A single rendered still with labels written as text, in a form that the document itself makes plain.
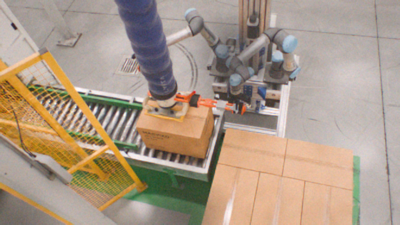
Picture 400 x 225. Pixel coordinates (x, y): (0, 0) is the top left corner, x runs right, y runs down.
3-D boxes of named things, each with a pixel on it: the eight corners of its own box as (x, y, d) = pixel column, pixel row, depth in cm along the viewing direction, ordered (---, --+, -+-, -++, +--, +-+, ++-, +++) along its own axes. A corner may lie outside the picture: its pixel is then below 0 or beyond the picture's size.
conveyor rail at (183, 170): (10, 137, 350) (-1, 129, 335) (12, 134, 353) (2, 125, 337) (205, 181, 298) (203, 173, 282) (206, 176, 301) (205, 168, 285)
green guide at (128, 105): (30, 91, 367) (25, 86, 359) (34, 84, 372) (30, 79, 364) (153, 112, 331) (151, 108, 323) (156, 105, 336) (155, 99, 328)
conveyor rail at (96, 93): (40, 93, 383) (31, 83, 368) (42, 90, 386) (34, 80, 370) (221, 124, 331) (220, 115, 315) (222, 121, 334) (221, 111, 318)
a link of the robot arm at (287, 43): (289, 62, 270) (282, 25, 222) (302, 72, 263) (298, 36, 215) (280, 72, 270) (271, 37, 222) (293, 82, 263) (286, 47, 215)
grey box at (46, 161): (43, 177, 198) (16, 156, 174) (47, 169, 201) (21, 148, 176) (69, 183, 194) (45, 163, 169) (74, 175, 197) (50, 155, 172)
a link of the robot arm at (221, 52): (219, 65, 280) (218, 55, 268) (213, 56, 287) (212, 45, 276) (231, 61, 281) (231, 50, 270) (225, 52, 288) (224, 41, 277)
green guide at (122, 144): (3, 128, 339) (-2, 124, 332) (9, 121, 345) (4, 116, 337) (135, 157, 303) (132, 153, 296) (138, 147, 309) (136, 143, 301)
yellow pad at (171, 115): (144, 115, 261) (143, 111, 257) (148, 105, 266) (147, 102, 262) (182, 122, 253) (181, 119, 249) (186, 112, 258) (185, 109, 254)
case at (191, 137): (146, 147, 309) (135, 126, 276) (159, 114, 329) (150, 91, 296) (204, 159, 296) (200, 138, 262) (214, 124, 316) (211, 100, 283)
